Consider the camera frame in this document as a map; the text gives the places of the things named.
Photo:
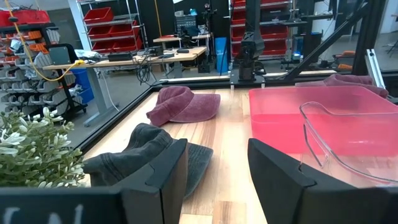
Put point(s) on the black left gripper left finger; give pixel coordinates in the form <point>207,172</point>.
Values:
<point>155,199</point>

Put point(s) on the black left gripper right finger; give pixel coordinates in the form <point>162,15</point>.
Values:
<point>280,193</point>

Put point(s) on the dark grey baseball cap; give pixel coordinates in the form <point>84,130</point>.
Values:
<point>136,152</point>

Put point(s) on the maroon baseball cap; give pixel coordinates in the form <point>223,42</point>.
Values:
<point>183,105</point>
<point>345,80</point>

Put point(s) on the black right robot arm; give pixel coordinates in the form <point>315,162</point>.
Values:
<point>252,46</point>

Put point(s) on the clear plastic bin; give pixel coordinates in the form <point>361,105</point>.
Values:
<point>348,161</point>

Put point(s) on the artificial green white plant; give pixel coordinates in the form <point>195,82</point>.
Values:
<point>31,149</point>

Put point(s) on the blue storage bin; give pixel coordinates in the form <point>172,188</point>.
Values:
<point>82,84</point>

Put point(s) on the device with blue light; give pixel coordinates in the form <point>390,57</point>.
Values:
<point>296,56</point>

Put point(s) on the black computer case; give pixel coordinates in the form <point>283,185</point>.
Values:
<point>203,67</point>

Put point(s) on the red plastic storage bin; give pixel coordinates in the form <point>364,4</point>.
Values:
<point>275,32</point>
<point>127,44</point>
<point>275,1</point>
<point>99,32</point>
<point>238,3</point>
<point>122,29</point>
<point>98,15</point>
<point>102,46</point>
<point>275,47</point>
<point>238,17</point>

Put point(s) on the black flat box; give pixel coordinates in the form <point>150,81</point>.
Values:
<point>119,57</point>

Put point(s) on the long wooden desk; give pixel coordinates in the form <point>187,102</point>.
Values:
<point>189,56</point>

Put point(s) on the small black device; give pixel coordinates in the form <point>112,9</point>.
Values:
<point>183,51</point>

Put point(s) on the blue upright panel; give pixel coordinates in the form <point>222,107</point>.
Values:
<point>221,53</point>

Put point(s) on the orange black machine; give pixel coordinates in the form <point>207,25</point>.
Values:
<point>346,53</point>

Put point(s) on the silver aluminium profile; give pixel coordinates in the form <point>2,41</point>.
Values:
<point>374,70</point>

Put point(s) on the small wooden desk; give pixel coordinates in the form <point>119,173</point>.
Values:
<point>161,39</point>

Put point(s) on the white cloth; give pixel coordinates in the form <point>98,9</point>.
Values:
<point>87,54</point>

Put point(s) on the black rack with grey bins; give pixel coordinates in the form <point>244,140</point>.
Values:
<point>31,84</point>

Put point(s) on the metal shelf rack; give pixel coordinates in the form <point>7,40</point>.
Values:
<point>124,20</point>
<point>273,23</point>

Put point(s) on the black electronic equipment rack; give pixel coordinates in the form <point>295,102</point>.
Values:
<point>186,23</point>

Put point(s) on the teal bottle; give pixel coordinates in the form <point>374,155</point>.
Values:
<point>193,12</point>

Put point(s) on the white paper tag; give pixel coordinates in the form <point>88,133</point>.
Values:
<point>178,1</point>

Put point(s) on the red crate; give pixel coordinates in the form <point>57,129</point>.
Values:
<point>28,17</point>

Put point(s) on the grey panel with black frame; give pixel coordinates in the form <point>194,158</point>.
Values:
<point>59,55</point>

